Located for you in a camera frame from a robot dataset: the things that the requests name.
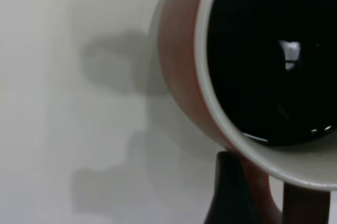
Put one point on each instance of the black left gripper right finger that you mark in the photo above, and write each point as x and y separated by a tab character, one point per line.
306	205

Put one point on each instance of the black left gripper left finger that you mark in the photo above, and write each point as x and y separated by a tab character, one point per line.
229	197

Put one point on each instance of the red ceramic mug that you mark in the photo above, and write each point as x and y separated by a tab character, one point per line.
179	63

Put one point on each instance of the dark coffee liquid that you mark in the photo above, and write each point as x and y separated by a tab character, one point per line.
250	63

